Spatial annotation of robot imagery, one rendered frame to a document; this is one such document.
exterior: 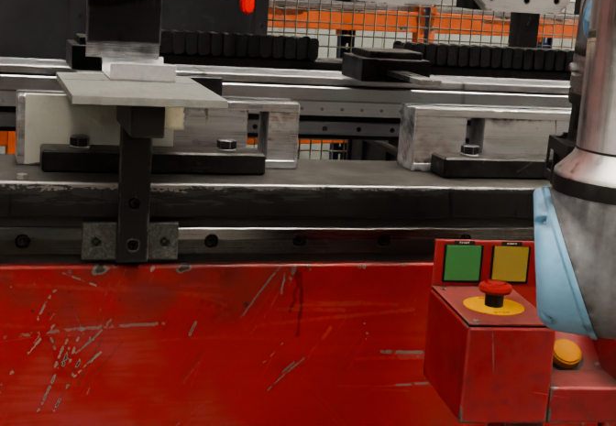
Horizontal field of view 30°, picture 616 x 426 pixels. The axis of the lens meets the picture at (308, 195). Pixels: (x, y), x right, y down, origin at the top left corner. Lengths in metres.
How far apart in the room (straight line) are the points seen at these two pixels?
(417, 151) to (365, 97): 0.26
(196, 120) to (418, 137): 0.33
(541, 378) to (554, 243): 0.47
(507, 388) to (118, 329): 0.51
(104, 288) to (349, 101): 0.61
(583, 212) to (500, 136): 0.86
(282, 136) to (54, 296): 0.40
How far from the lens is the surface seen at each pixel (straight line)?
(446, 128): 1.72
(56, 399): 1.56
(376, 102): 1.94
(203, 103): 1.35
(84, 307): 1.52
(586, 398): 1.39
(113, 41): 1.60
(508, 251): 1.46
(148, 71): 1.52
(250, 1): 1.56
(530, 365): 1.35
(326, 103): 1.92
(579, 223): 0.91
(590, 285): 0.91
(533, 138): 1.78
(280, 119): 1.63
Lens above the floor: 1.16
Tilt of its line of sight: 11 degrees down
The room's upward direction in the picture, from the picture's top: 4 degrees clockwise
